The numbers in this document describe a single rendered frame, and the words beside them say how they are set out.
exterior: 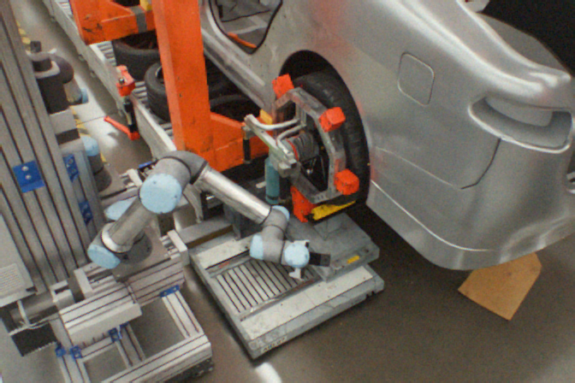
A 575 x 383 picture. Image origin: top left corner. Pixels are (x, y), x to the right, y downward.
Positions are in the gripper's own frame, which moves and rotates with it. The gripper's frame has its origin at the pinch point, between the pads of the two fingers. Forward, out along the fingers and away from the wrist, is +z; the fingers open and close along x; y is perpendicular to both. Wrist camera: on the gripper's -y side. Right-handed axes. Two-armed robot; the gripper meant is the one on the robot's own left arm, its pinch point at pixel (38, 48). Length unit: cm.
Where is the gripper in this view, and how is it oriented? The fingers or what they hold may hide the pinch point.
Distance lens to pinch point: 291.9
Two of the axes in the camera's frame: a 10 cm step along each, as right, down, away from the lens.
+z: -3.1, -6.2, 7.2
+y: -1.3, 7.8, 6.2
